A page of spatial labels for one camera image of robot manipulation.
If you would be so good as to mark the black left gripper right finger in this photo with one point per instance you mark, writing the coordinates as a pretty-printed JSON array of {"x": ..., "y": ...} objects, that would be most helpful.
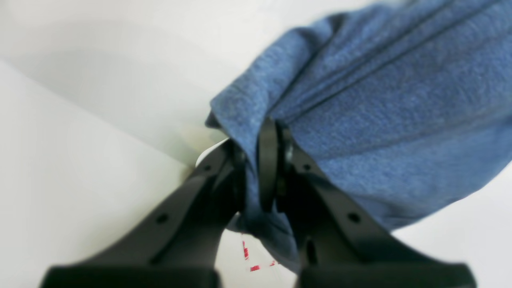
[{"x": 339, "y": 244}]

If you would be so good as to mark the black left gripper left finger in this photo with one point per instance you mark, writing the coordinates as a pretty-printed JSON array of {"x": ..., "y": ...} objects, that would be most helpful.
[{"x": 175, "y": 245}]

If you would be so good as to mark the dark blue T-shirt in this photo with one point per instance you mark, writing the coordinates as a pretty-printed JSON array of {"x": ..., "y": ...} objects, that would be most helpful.
[{"x": 406, "y": 107}]

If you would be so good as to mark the red tape rectangle marking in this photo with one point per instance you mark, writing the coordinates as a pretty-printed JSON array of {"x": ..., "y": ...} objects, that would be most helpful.
[{"x": 255, "y": 256}]

